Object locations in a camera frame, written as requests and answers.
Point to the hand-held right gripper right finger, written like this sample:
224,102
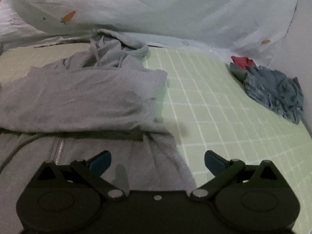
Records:
214,162

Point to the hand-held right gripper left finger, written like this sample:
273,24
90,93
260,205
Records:
101,162

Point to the grey zip hoodie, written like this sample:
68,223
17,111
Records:
85,95

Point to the grey-green crumpled cloth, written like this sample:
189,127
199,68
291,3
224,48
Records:
237,72

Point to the blue denim garment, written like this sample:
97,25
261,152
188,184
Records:
275,90

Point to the red crumpled cloth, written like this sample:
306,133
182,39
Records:
242,62

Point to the carrot print pale quilt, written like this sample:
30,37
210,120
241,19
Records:
170,7

